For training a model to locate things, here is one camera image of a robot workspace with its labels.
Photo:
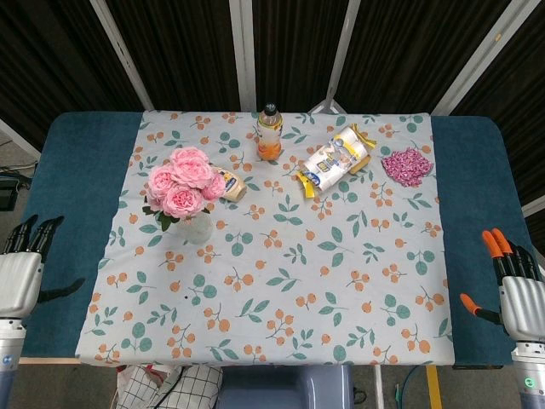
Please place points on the pink rose bouquet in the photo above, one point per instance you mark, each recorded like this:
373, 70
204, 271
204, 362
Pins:
187, 179

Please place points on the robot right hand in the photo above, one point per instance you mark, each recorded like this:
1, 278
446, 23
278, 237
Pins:
521, 307

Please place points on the black pleated curtain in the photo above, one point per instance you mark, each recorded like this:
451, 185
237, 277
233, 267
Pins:
191, 51

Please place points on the white checked fabric bag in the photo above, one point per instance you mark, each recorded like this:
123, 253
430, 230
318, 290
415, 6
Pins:
179, 387

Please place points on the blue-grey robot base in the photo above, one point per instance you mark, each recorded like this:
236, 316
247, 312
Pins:
285, 389

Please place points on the pink patterned packet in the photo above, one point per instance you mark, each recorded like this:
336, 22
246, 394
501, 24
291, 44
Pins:
406, 167

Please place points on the white table leg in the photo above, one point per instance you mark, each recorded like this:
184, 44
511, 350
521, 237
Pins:
378, 387

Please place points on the orange drink plastic bottle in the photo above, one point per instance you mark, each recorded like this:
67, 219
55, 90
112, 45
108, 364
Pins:
269, 136

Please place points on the mayonnaise squeeze bottle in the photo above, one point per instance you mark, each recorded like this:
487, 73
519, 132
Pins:
234, 185

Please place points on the teal table cover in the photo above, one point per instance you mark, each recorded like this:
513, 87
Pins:
81, 170

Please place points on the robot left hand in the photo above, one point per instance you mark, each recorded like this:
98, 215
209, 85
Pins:
19, 281

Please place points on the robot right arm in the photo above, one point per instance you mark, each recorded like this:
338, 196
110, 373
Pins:
532, 375

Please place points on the packaged white paper rolls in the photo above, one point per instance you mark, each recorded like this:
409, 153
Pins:
332, 164

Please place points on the yellow sponge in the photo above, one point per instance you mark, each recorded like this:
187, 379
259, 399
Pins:
361, 164

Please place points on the black box device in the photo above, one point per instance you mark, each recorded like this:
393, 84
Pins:
7, 194

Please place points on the white frame post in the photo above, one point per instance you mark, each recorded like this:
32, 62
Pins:
347, 51
477, 59
243, 55
121, 53

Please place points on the textured clear glass vase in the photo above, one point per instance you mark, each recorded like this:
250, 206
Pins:
198, 230

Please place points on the fruit leaf print tablecloth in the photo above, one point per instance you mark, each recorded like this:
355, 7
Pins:
319, 255

